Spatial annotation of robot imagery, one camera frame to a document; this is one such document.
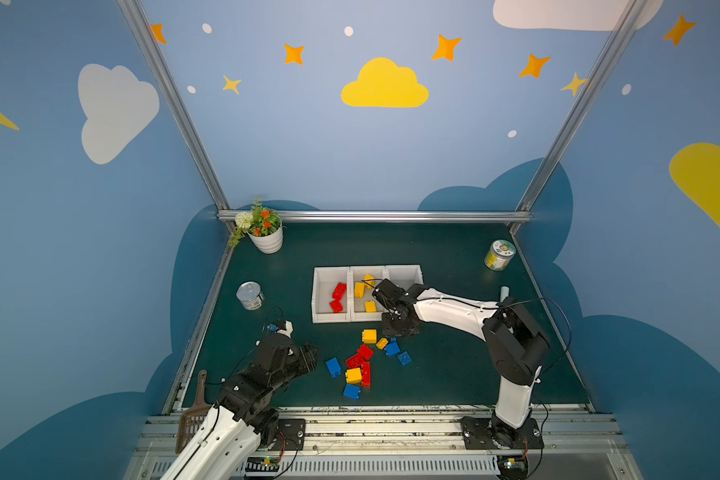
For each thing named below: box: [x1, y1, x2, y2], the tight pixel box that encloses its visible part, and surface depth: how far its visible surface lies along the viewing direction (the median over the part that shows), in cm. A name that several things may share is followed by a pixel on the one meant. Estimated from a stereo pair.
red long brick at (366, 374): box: [362, 361, 371, 388], surface depth 84 cm
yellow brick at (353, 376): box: [345, 367, 362, 384], surface depth 84 cm
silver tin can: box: [236, 281, 265, 310], surface depth 97 cm
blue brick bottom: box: [343, 384, 361, 400], surface depth 82 cm
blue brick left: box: [326, 357, 342, 378], surface depth 85 cm
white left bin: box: [311, 266, 351, 323], surface depth 100 cm
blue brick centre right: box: [384, 337, 401, 356], surface depth 90 cm
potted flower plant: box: [228, 196, 287, 255], surface depth 106 cm
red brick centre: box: [346, 344, 374, 369], surface depth 88 cm
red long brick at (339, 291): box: [332, 282, 347, 301], surface depth 101 cm
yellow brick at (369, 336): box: [362, 329, 377, 344], surface depth 92 cm
